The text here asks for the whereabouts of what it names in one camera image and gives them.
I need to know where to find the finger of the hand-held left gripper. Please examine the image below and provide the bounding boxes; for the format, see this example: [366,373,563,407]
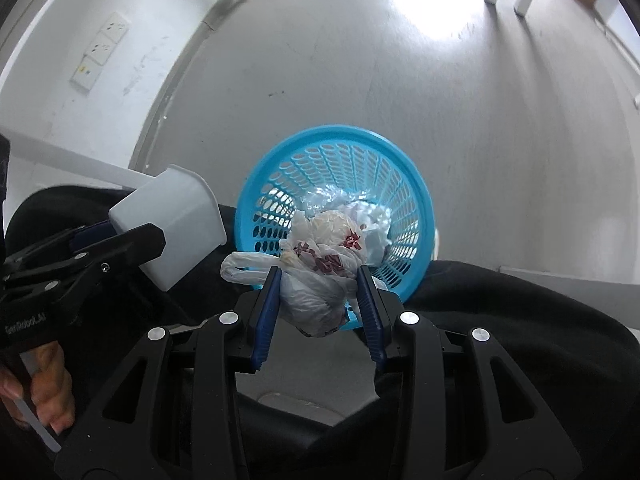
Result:
[50,222,167,322]
[2,221,117,275]

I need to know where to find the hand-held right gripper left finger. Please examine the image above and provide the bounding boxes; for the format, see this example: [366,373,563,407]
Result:
[54,266,282,480]

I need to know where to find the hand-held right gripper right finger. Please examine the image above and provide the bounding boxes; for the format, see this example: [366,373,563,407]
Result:
[356,265,584,480]

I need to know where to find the thin plastic bag red print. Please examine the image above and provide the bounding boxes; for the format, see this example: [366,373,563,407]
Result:
[221,209,363,338]

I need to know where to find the white plastic cup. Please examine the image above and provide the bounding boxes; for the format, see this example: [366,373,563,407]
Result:
[108,164,228,292]

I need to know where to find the white napkin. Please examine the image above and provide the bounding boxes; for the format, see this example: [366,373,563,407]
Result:
[345,199,393,266]

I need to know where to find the clear plastic wrap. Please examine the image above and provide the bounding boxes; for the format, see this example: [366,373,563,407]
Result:
[300,185,352,217]

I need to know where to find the blue plastic basket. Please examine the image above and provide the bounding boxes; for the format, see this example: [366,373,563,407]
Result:
[234,125,437,332]

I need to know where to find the person's left hand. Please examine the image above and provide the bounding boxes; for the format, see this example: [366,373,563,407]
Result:
[0,342,77,436]

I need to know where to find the person's black trousers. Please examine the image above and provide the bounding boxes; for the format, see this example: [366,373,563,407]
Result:
[0,185,640,480]

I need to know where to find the white wall socket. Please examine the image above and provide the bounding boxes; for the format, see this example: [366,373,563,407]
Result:
[85,32,121,67]
[70,55,104,92]
[101,12,131,44]

